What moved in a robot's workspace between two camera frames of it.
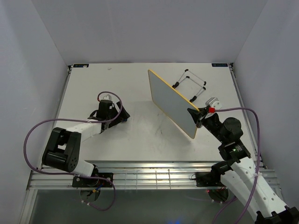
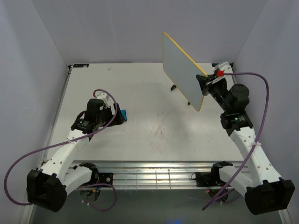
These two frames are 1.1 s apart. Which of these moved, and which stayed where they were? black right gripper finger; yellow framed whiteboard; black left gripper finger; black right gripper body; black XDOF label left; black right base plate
Moved: yellow framed whiteboard; black left gripper finger; black right gripper finger; black right gripper body
Stayed: black XDOF label left; black right base plate
